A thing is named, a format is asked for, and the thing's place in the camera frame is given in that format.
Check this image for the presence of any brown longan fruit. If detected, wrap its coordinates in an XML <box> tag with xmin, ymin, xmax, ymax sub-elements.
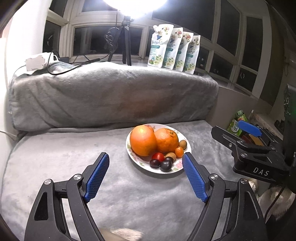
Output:
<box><xmin>165</xmin><ymin>152</ymin><xmax>177</xmax><ymax>161</ymax></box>
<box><xmin>179</xmin><ymin>140</ymin><xmax>187</xmax><ymax>150</ymax></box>

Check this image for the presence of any small orange kumquat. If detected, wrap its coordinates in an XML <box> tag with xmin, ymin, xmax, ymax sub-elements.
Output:
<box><xmin>174</xmin><ymin>147</ymin><xmax>184</xmax><ymax>158</ymax></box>

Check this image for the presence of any dark plum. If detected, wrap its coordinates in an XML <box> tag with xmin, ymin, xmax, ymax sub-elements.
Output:
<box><xmin>165</xmin><ymin>156</ymin><xmax>174</xmax><ymax>164</ymax></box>
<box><xmin>149</xmin><ymin>159</ymin><xmax>161</xmax><ymax>169</ymax></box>
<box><xmin>160</xmin><ymin>160</ymin><xmax>172</xmax><ymax>172</ymax></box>

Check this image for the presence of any red cherry tomato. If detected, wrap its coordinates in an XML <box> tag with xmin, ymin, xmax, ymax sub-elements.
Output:
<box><xmin>152</xmin><ymin>152</ymin><xmax>165</xmax><ymax>162</ymax></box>

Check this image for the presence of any large smooth orange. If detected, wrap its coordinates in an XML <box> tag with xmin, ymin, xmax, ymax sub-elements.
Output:
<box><xmin>129</xmin><ymin>125</ymin><xmax>157</xmax><ymax>157</ymax></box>

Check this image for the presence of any right hand in white glove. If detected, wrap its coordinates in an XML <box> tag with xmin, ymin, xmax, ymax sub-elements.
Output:
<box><xmin>247</xmin><ymin>178</ymin><xmax>295</xmax><ymax>221</ymax></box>

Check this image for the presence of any brown box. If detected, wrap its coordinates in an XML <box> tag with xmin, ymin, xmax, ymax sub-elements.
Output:
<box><xmin>241</xmin><ymin>134</ymin><xmax>264</xmax><ymax>146</ymax></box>

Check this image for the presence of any green drink carton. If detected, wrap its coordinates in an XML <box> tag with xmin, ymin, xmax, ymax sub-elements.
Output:
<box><xmin>227</xmin><ymin>110</ymin><xmax>248</xmax><ymax>137</ymax></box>

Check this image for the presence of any grey sofa seat cushion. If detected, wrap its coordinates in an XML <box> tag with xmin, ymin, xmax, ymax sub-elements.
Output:
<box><xmin>0</xmin><ymin>119</ymin><xmax>258</xmax><ymax>241</ymax></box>

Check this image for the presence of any rough orange with dark spot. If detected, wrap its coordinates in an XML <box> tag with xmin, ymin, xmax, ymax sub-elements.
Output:
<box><xmin>154</xmin><ymin>128</ymin><xmax>179</xmax><ymax>153</ymax></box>

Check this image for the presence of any white detergent refill pouch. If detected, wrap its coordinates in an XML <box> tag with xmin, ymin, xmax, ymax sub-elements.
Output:
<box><xmin>147</xmin><ymin>24</ymin><xmax>174</xmax><ymax>68</ymax></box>
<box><xmin>174</xmin><ymin>32</ymin><xmax>194</xmax><ymax>72</ymax></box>
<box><xmin>183</xmin><ymin>35</ymin><xmax>201</xmax><ymax>74</ymax></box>
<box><xmin>162</xmin><ymin>27</ymin><xmax>183</xmax><ymax>70</ymax></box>

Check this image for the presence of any grey sofa back cushion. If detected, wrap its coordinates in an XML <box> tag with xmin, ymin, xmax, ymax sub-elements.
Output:
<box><xmin>8</xmin><ymin>62</ymin><xmax>219</xmax><ymax>132</ymax></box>

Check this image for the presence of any white power adapter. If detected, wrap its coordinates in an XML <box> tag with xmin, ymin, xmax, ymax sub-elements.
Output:
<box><xmin>25</xmin><ymin>52</ymin><xmax>58</xmax><ymax>71</ymax></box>

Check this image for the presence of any black light tripod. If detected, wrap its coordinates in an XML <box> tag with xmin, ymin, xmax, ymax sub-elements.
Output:
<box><xmin>105</xmin><ymin>16</ymin><xmax>132</xmax><ymax>66</ymax></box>

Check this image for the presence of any black cable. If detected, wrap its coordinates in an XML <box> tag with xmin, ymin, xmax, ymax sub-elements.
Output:
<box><xmin>46</xmin><ymin>49</ymin><xmax>110</xmax><ymax>76</ymax></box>

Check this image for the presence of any bright ring light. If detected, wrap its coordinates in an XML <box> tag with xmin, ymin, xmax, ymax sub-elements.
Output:
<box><xmin>104</xmin><ymin>0</ymin><xmax>167</xmax><ymax>20</ymax></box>

